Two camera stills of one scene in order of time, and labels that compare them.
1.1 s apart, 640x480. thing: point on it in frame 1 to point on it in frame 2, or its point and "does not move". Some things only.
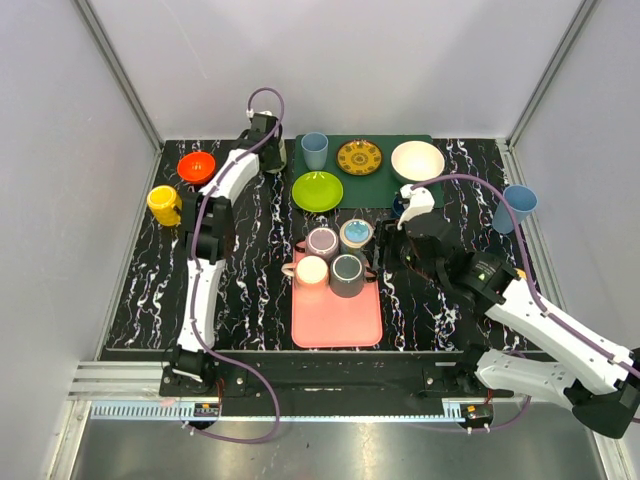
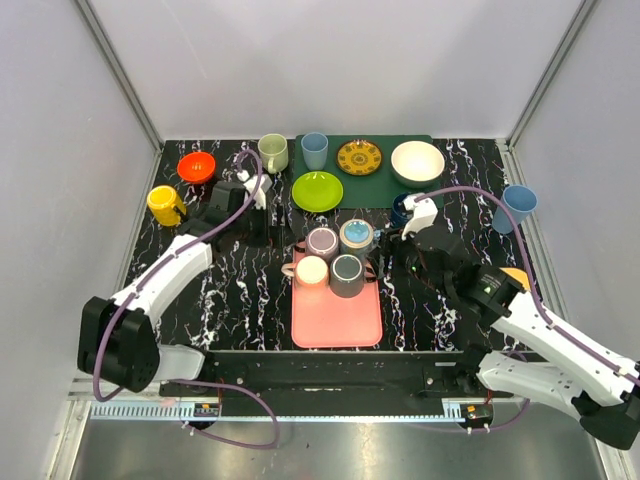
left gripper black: x=272 y=157 to x=272 y=223
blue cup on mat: x=315 y=145 does not move
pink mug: x=310 y=272 does not move
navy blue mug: x=397 y=207 does not move
